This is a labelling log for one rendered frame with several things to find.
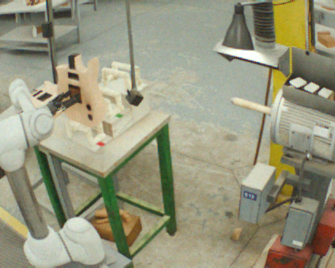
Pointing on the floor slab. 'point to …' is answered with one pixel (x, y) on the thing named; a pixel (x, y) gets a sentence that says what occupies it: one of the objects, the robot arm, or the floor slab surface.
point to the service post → (50, 38)
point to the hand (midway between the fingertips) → (74, 93)
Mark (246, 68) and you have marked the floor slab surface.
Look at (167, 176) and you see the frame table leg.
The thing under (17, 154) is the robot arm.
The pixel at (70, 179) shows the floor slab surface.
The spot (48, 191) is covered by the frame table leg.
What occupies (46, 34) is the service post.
